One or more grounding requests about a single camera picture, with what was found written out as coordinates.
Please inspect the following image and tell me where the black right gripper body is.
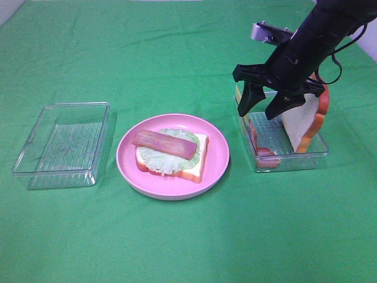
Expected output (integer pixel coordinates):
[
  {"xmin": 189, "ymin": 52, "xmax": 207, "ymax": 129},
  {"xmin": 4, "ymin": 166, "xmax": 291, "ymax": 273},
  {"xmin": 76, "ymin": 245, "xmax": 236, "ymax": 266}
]
[{"xmin": 233, "ymin": 11, "xmax": 328, "ymax": 97}]

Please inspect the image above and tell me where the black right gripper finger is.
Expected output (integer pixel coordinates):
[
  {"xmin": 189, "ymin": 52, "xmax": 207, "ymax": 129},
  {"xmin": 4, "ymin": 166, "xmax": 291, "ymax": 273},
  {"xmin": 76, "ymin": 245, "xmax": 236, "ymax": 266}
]
[
  {"xmin": 237, "ymin": 82, "xmax": 266, "ymax": 117},
  {"xmin": 265, "ymin": 93, "xmax": 306, "ymax": 120}
]

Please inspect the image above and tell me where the wavy bacon strip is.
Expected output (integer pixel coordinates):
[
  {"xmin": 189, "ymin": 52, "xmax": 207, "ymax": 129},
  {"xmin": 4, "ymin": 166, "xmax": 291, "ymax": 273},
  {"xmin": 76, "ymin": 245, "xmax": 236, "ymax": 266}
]
[{"xmin": 248, "ymin": 118, "xmax": 280, "ymax": 169}]

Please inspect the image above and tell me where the pink bacon strip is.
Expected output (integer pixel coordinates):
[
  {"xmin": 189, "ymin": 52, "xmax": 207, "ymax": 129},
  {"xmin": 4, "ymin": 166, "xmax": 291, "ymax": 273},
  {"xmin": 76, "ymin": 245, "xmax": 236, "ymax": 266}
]
[{"xmin": 131, "ymin": 130, "xmax": 197, "ymax": 160}]

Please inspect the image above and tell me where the white toast bread slice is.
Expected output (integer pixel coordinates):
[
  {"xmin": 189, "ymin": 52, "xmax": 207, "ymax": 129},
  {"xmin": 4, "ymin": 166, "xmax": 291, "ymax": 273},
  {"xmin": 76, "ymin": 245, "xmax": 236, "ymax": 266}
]
[{"xmin": 134, "ymin": 133, "xmax": 210, "ymax": 184}]

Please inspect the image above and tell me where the green lettuce leaf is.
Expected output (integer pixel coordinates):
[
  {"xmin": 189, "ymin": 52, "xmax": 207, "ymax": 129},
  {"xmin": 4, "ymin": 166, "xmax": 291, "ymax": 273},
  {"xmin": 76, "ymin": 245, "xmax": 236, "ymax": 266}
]
[{"xmin": 137, "ymin": 127, "xmax": 201, "ymax": 175}]

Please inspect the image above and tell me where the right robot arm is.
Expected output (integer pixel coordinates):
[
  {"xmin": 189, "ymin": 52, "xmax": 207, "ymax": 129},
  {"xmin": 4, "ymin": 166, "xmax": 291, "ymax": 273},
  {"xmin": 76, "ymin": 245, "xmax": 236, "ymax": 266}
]
[{"xmin": 233, "ymin": 1, "xmax": 376, "ymax": 120}]

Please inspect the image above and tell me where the yellow cheese slice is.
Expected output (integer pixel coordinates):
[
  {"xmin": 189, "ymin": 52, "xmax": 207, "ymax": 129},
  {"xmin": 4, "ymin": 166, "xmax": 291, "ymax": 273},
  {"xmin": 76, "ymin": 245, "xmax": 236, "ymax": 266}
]
[{"xmin": 236, "ymin": 85, "xmax": 249, "ymax": 124}]

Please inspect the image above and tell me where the upright toast bread slice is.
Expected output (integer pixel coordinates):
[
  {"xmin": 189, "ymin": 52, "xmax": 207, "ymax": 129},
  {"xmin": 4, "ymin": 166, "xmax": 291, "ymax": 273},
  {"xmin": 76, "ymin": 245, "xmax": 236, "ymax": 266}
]
[{"xmin": 282, "ymin": 84, "xmax": 330, "ymax": 153}]

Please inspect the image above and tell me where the clear right plastic container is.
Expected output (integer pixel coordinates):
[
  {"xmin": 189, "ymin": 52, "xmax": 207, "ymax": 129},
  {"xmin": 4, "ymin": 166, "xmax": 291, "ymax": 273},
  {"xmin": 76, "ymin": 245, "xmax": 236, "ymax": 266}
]
[{"xmin": 234, "ymin": 90, "xmax": 330, "ymax": 174}]

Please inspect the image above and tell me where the clear plastic container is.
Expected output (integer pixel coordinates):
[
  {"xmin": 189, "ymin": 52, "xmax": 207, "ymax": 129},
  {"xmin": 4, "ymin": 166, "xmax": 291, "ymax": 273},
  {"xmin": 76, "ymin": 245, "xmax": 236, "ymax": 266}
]
[
  {"xmin": 12, "ymin": 102, "xmax": 110, "ymax": 190},
  {"xmin": 234, "ymin": 90, "xmax": 330, "ymax": 174}
]

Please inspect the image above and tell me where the green tablecloth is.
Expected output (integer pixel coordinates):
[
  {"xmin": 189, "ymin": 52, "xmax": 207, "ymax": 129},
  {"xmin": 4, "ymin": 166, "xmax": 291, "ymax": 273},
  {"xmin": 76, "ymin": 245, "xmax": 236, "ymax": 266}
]
[{"xmin": 1, "ymin": 1, "xmax": 376, "ymax": 282}]

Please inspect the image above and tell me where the pink round plate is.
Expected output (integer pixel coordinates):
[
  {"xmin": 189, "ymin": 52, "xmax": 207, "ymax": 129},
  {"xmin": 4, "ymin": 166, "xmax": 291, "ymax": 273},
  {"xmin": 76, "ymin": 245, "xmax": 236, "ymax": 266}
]
[{"xmin": 116, "ymin": 114, "xmax": 230, "ymax": 200}]

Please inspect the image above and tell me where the clear left plastic container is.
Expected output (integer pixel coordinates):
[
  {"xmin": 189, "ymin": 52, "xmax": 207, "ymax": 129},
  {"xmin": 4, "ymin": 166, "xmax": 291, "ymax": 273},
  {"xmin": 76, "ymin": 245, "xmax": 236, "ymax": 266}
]
[{"xmin": 12, "ymin": 102, "xmax": 110, "ymax": 190}]

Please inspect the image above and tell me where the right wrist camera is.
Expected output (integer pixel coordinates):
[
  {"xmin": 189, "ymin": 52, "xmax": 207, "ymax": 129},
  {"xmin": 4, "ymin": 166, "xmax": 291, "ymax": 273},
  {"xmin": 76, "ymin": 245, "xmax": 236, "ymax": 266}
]
[{"xmin": 250, "ymin": 21, "xmax": 294, "ymax": 46}]

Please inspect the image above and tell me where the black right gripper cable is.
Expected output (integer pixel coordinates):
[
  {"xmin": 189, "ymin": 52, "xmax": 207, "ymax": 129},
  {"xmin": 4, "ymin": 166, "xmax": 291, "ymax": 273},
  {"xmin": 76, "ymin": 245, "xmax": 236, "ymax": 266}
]
[{"xmin": 315, "ymin": 25, "xmax": 368, "ymax": 86}]

